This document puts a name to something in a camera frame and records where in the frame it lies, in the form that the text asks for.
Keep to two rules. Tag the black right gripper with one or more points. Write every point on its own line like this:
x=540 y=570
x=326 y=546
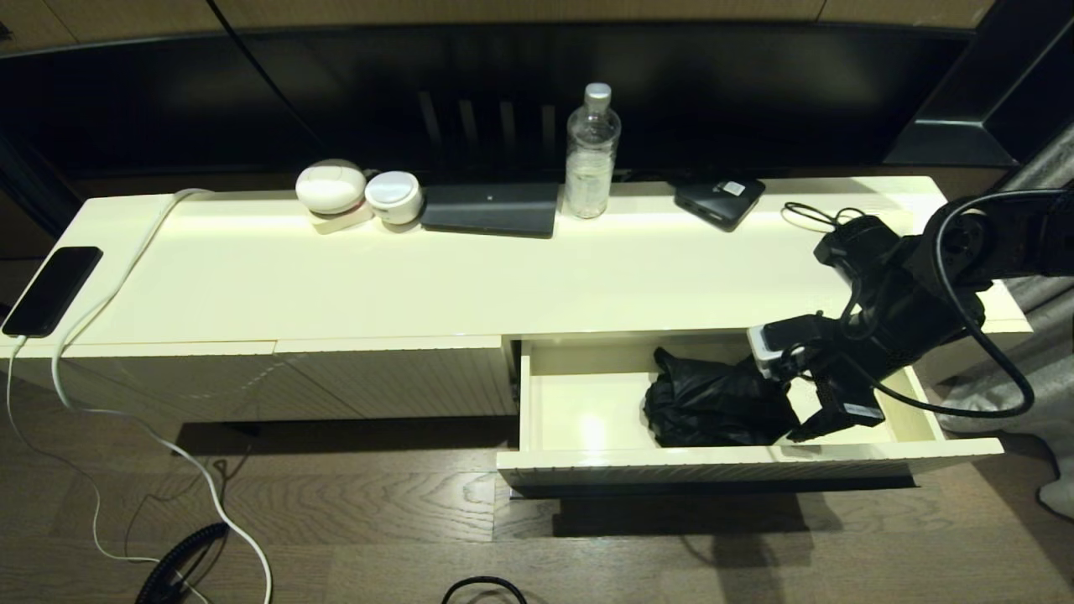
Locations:
x=847 y=394

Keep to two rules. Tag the black umbrella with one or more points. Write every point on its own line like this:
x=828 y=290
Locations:
x=713 y=403

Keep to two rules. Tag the cream ribbed drawer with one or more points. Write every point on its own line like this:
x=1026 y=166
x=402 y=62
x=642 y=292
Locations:
x=587 y=419

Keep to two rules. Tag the black smartphone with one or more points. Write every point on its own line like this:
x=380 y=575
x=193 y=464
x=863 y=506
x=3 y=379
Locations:
x=52 y=289

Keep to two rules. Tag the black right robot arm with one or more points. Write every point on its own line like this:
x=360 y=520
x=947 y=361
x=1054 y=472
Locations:
x=914 y=294

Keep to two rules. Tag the cream low cabinet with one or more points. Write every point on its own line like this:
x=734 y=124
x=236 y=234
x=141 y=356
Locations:
x=419 y=285

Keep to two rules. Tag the grey curtain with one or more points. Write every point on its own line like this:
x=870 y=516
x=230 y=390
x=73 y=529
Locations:
x=1040 y=369

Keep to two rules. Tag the small black labelled device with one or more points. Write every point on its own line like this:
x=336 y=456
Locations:
x=717 y=201

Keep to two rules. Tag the clear plastic water bottle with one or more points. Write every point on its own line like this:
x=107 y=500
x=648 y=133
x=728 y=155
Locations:
x=590 y=167

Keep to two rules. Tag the black television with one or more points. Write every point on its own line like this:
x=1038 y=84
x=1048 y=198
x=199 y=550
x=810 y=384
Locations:
x=713 y=92

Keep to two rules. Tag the black flat set-top box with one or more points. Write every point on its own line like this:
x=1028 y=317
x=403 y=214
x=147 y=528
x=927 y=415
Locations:
x=491 y=210

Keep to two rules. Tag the plain cream cabinet door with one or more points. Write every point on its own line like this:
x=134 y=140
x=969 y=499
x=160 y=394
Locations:
x=419 y=377

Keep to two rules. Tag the white round device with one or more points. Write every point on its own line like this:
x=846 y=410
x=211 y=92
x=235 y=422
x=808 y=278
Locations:
x=393 y=196

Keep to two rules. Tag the beige device base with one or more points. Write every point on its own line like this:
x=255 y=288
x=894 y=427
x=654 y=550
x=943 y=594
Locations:
x=339 y=222

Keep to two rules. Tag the white oval device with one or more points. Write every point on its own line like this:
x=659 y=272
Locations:
x=331 y=188

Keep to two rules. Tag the scratched cream cabinet door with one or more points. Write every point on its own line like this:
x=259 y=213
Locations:
x=210 y=377

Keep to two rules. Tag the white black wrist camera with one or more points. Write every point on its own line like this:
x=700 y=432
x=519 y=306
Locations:
x=780 y=340

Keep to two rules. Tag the black wall shelf frame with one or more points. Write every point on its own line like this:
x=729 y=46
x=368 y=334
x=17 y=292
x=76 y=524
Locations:
x=948 y=138

